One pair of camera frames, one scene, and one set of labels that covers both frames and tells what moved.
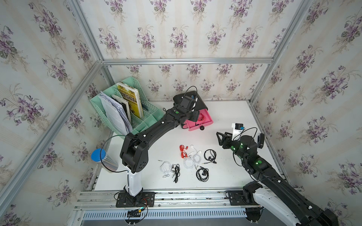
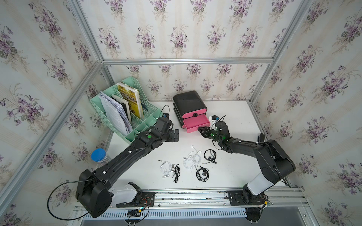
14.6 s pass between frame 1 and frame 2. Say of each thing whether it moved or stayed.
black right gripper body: moved
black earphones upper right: stayed
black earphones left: stayed
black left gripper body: moved
